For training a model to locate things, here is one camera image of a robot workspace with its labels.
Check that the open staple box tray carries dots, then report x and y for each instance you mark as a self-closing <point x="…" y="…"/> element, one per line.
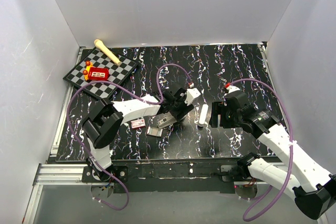
<point x="154" y="131"/>

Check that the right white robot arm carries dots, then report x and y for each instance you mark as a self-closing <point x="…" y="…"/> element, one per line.
<point x="311" y="186"/>

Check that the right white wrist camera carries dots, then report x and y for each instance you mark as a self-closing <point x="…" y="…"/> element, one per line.
<point x="231" y="88"/>

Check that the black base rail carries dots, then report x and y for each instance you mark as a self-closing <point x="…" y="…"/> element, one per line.
<point x="170" y="175"/>

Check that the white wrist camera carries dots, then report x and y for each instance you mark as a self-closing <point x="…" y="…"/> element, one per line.
<point x="231" y="88"/>
<point x="191" y="95"/>

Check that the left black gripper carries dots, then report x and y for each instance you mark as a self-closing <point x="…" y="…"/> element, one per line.
<point x="185" y="109"/>

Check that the red white staple box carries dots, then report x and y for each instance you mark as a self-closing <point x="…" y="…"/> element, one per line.
<point x="139" y="123"/>

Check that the black white chessboard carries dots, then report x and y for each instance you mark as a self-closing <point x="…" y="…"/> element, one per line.
<point x="101" y="89"/>

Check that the red yellow toy bus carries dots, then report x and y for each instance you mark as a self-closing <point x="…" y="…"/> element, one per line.
<point x="94" y="73"/>

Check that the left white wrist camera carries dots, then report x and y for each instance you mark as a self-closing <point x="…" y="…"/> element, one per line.
<point x="191" y="95"/>

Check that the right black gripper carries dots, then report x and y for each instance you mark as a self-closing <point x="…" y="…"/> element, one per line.
<point x="219" y="107"/>

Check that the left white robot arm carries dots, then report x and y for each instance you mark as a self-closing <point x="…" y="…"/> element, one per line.
<point x="103" y="121"/>

